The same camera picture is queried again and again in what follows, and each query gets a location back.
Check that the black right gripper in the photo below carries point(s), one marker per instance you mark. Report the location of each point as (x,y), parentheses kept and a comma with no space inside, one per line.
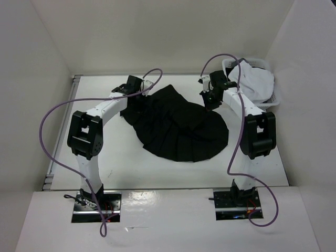
(208,106)

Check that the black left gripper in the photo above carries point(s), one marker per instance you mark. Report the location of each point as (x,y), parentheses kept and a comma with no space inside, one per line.
(144,99)

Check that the black skirt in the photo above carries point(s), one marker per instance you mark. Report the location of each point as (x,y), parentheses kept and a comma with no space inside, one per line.
(173,128)

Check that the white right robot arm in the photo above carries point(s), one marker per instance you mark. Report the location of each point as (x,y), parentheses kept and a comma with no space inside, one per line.
(257,135)

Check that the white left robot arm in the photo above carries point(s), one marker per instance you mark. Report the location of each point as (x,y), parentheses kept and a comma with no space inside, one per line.
(85,137)

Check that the white plastic basket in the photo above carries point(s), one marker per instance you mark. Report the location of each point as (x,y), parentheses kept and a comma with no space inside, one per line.
(232,71)

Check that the white skirt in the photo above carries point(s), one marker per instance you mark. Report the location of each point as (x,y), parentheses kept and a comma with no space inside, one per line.
(257,84)

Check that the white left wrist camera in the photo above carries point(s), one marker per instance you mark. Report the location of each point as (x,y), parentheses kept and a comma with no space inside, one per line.
(146,87)

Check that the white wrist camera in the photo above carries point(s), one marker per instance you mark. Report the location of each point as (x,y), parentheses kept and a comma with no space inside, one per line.
(206,82)
(146,87)

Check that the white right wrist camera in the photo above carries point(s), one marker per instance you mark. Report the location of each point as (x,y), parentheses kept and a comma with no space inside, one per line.
(206,82)

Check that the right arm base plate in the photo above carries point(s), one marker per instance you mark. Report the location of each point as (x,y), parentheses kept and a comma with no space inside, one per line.
(229,208)

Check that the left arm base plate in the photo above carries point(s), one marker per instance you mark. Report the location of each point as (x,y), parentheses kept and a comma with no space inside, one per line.
(86,211)

